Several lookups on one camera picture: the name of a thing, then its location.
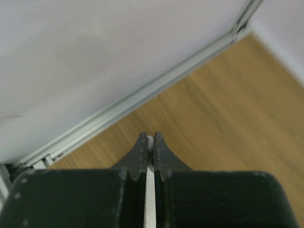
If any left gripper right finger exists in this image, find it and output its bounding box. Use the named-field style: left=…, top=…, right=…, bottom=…
left=153, top=133, right=299, bottom=228

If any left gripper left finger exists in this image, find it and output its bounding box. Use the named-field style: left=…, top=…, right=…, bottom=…
left=0, top=133, right=148, bottom=228

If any white towel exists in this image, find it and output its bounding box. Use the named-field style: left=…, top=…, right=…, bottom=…
left=147, top=135, right=154, bottom=172

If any left wall base rail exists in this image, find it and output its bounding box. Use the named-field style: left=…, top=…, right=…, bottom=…
left=0, top=33, right=236, bottom=202

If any left aluminium corner post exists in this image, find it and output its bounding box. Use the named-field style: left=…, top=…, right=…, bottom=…
left=231, top=0, right=263, bottom=39

